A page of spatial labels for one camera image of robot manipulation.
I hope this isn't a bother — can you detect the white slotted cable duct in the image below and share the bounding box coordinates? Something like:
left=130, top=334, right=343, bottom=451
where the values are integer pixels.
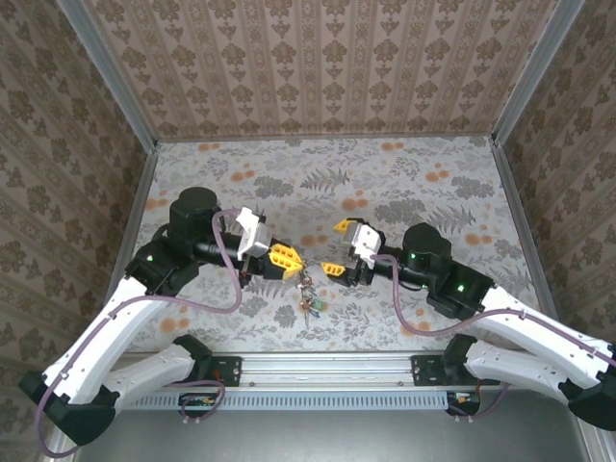
left=115, top=390, right=451, bottom=411

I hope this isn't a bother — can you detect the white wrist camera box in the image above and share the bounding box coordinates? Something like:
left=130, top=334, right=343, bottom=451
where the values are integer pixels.
left=235, top=206, right=274, bottom=259
left=350, top=223, right=386, bottom=269

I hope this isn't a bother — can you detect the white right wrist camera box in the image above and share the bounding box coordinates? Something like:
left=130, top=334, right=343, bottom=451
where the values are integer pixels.
left=350, top=223, right=386, bottom=269

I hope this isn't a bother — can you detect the floral table mat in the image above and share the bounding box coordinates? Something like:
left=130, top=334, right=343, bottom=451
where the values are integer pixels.
left=103, top=136, right=562, bottom=352

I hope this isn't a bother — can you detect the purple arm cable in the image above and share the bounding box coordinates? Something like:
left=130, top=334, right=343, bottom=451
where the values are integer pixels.
left=372, top=254, right=616, bottom=421
left=33, top=209, right=244, bottom=458

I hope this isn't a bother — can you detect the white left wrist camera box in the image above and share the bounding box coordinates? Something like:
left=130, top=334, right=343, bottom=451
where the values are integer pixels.
left=235, top=206, right=274, bottom=259

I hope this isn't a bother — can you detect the black cable socket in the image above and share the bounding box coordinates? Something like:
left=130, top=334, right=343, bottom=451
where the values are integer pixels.
left=177, top=392, right=218, bottom=419
left=445, top=390, right=482, bottom=418

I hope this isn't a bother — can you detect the aluminium frame post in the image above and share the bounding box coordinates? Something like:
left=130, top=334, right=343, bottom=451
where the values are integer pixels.
left=490, top=0, right=586, bottom=145
left=55, top=0, right=160, bottom=148

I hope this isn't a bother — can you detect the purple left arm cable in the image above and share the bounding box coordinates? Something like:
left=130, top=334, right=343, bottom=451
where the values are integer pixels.
left=33, top=209, right=244, bottom=458

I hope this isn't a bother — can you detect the grey metal panel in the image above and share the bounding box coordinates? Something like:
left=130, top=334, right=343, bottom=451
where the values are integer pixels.
left=42, top=389, right=616, bottom=462

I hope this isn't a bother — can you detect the silver keyring bunch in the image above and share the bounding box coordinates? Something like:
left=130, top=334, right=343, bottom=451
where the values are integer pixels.
left=295, top=269, right=324, bottom=331

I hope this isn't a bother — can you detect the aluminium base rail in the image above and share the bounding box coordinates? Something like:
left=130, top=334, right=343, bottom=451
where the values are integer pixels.
left=117, top=352, right=586, bottom=387

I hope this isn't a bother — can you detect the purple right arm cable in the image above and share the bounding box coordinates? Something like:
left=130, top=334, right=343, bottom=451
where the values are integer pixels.
left=372, top=254, right=616, bottom=421

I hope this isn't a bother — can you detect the aluminium side rail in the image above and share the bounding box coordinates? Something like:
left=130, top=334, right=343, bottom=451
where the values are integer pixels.
left=103, top=141, right=161, bottom=309
left=490, top=139, right=565, bottom=333

